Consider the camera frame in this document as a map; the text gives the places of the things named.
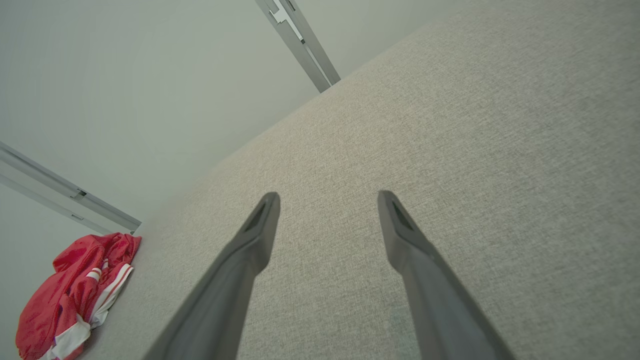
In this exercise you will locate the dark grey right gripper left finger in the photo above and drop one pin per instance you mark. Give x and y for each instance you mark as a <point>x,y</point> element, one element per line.
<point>225,300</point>

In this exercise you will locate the red and white jersey shirt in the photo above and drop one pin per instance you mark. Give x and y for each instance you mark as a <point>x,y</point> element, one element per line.
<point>60,300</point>

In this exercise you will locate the grey aluminium wall rail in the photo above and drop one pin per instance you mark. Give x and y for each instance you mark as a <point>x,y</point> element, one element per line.
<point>305,45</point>
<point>60,192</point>

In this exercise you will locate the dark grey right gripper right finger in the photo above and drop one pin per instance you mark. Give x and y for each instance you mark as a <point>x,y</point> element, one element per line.
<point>440,310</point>

